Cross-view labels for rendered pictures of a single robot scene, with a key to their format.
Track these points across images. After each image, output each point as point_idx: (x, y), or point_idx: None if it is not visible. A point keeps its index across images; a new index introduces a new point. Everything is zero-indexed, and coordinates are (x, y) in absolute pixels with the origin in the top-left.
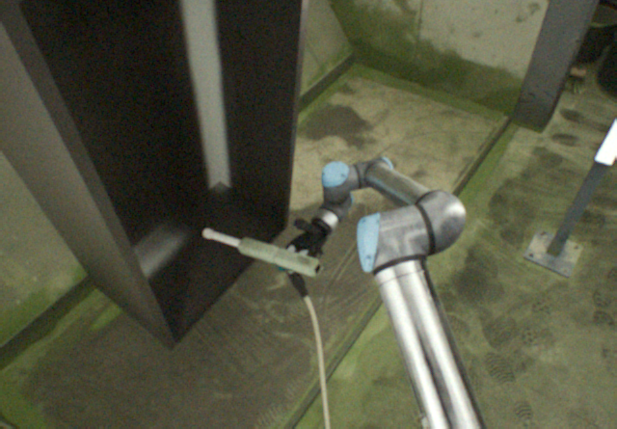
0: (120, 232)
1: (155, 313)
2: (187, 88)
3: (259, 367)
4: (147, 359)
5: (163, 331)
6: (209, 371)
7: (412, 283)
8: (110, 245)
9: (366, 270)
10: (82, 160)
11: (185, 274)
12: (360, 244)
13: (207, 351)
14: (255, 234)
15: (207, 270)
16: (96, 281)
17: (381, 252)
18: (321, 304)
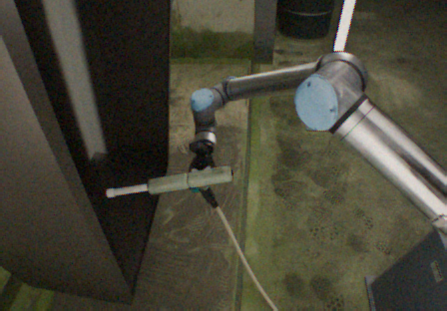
0: (77, 179)
1: (118, 277)
2: (53, 57)
3: (191, 282)
4: None
5: (125, 291)
6: (154, 305)
7: (379, 115)
8: (61, 209)
9: (329, 126)
10: (5, 12)
11: (106, 236)
12: (307, 109)
13: (143, 292)
14: (148, 179)
15: (124, 224)
16: (29, 279)
17: (340, 101)
18: (209, 215)
